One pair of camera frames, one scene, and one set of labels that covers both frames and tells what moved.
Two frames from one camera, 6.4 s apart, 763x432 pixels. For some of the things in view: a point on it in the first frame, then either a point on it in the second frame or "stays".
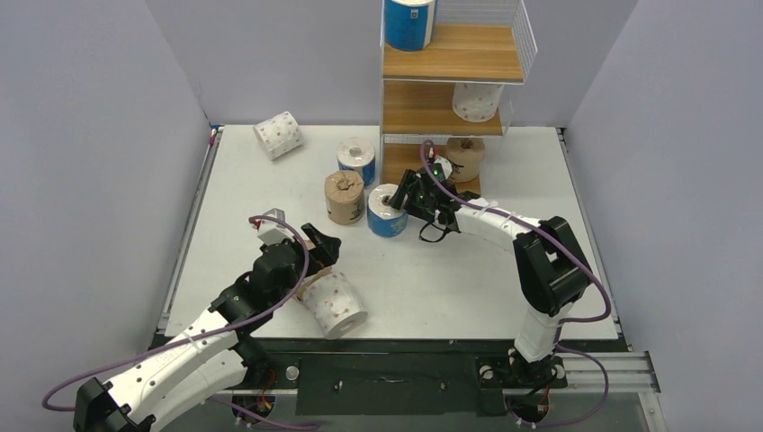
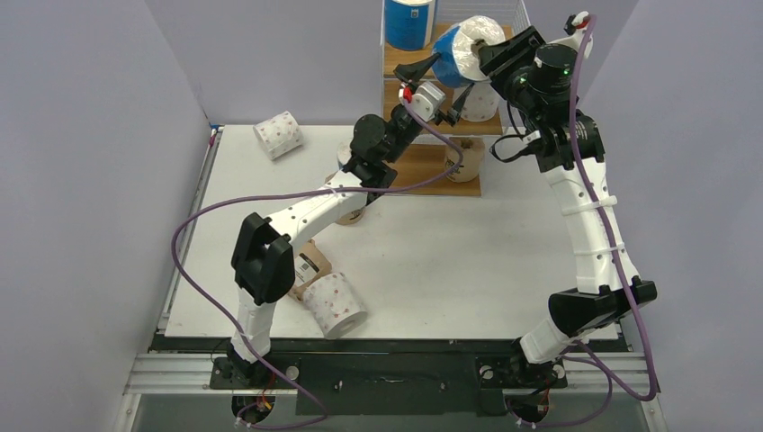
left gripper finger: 327,247 to 416,71
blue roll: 383,220 to 458,62
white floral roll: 476,101 stays
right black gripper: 414,198 to 500,53
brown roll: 468,152 stays
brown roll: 321,273 stays
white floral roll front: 335,302 stays
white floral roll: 278,134 stays
